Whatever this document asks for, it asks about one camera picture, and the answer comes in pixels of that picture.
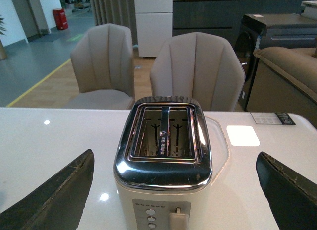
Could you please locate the beige chair left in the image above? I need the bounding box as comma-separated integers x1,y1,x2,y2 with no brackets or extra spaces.
65,24,135,110

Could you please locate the dark kitchen counter cabinet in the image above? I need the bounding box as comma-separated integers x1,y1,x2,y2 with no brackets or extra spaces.
172,0,305,45

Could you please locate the potted green plant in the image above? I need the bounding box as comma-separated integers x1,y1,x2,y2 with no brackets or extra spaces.
0,14,7,61

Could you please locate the beige chair right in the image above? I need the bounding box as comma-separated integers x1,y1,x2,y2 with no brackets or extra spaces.
150,32,245,111

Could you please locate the beige sofa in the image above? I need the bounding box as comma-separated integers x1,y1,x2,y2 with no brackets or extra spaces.
247,47,317,126

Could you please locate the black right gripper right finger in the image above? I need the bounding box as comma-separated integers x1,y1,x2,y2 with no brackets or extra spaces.
256,152,317,230

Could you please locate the white refrigerator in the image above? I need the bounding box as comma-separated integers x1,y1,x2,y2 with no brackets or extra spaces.
134,0,173,57

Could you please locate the black white label sticker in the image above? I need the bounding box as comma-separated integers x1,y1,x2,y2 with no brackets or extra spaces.
251,112,295,125

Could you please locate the black washing machine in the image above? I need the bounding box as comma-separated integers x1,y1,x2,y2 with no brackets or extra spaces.
234,13,317,110

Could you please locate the beige curtain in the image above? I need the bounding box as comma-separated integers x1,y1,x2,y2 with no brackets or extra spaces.
90,0,138,45

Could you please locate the white chrome two-slot toaster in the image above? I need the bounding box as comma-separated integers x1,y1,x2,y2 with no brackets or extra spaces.
113,96,212,230

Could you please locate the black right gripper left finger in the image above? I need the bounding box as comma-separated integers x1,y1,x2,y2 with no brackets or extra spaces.
0,149,95,230

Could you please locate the red fire extinguisher box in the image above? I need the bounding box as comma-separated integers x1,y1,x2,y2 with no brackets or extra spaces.
53,8,68,30

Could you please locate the beige chair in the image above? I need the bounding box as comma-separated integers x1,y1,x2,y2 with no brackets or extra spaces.
150,32,245,111
65,24,135,110

